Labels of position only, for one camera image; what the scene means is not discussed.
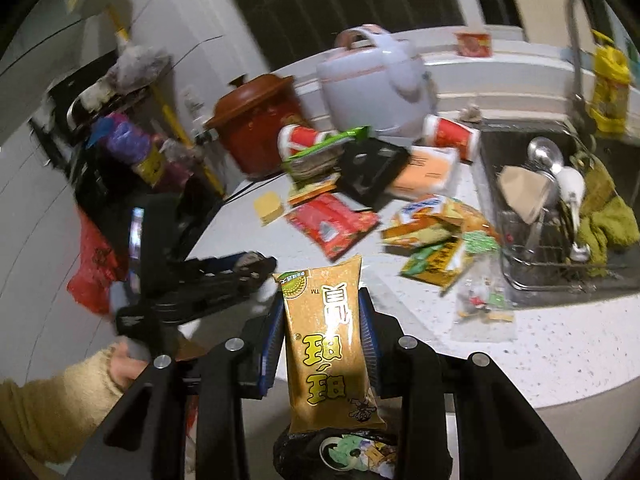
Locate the gold snack packet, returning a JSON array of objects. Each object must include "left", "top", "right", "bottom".
[{"left": 272, "top": 254, "right": 389, "bottom": 436}]

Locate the red clay pot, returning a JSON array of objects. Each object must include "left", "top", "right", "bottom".
[{"left": 204, "top": 74, "right": 307, "bottom": 179}]

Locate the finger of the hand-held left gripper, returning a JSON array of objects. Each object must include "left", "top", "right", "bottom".
[
  {"left": 182, "top": 251, "right": 278, "bottom": 287},
  {"left": 165, "top": 284, "right": 264, "bottom": 324}
]

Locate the clear plastic bag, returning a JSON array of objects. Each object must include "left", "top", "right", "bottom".
[{"left": 451, "top": 249, "right": 517, "bottom": 342}]

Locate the wire dish rack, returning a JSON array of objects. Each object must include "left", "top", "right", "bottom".
[{"left": 499, "top": 204, "right": 623, "bottom": 292}]

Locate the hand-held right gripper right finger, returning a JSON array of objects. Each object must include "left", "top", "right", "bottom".
[{"left": 358, "top": 287, "right": 581, "bottom": 480}]

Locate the red snack packet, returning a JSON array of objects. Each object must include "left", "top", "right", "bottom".
[{"left": 284, "top": 192, "right": 382, "bottom": 262}]

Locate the green white packet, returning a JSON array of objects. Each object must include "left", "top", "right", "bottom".
[{"left": 461, "top": 230, "right": 502, "bottom": 257}]

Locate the black plastic tray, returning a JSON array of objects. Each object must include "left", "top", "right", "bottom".
[{"left": 339, "top": 138, "right": 414, "bottom": 212}]

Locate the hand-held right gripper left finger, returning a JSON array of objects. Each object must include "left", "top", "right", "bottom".
[{"left": 65, "top": 290, "right": 288, "bottom": 480}]

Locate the red plastic bag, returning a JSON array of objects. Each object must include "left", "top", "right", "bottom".
[{"left": 66, "top": 209, "right": 127, "bottom": 317}]

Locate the white wall plug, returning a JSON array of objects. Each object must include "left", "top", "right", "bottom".
[{"left": 181, "top": 86, "right": 222, "bottom": 147}]

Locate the yellow hanging bag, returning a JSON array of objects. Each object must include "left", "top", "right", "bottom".
[{"left": 589, "top": 30, "right": 633, "bottom": 134}]

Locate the white spoon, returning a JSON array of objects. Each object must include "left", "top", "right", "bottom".
[{"left": 556, "top": 166, "right": 591, "bottom": 261}]

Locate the purple plastic bag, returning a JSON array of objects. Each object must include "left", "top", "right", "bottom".
[{"left": 102, "top": 111, "right": 168, "bottom": 183}]

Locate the orange white packet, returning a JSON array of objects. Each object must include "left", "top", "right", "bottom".
[{"left": 389, "top": 145, "right": 462, "bottom": 199}]

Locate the metal faucet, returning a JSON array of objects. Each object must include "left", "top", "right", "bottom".
[{"left": 564, "top": 0, "right": 632, "bottom": 133}]

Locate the red packet on ledge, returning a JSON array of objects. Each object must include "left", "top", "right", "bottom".
[{"left": 454, "top": 31, "right": 494, "bottom": 59}]

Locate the white rice cooker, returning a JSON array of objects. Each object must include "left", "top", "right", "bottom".
[{"left": 316, "top": 25, "right": 439, "bottom": 142}]

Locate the yellow handled mop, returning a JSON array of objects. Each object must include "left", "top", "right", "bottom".
[{"left": 64, "top": 0, "right": 227, "bottom": 197}]

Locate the person's left hand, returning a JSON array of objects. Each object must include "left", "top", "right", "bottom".
[{"left": 107, "top": 337, "right": 152, "bottom": 396}]

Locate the brown paper piece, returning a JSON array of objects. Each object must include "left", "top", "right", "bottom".
[{"left": 494, "top": 164, "right": 552, "bottom": 224}]

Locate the orange yellow snack packet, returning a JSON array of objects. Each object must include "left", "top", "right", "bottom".
[{"left": 381, "top": 195, "right": 493, "bottom": 249}]

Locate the green snack packet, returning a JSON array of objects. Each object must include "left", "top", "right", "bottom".
[{"left": 281, "top": 126, "right": 372, "bottom": 182}]

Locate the kitchen sink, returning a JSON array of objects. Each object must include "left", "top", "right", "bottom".
[{"left": 477, "top": 119, "right": 640, "bottom": 307}]

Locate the red white paper cup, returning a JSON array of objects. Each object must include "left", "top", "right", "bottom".
[
  {"left": 276, "top": 124, "right": 342, "bottom": 164},
  {"left": 421, "top": 113, "right": 482, "bottom": 162}
]

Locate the metal ladle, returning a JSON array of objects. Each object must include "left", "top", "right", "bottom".
[{"left": 526, "top": 136, "right": 567, "bottom": 173}]

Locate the black cart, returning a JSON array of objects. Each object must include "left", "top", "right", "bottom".
[{"left": 29, "top": 74, "right": 227, "bottom": 263}]

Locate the small orange packet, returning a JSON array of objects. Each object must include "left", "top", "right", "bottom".
[{"left": 287, "top": 172, "right": 342, "bottom": 207}]

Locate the black trash bag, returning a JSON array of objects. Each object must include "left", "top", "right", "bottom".
[{"left": 274, "top": 426, "right": 401, "bottom": 480}]

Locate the green cloth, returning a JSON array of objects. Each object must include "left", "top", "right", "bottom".
[{"left": 574, "top": 157, "right": 640, "bottom": 277}]

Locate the yellow block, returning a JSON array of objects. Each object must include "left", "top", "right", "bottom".
[{"left": 253, "top": 190, "right": 285, "bottom": 226}]

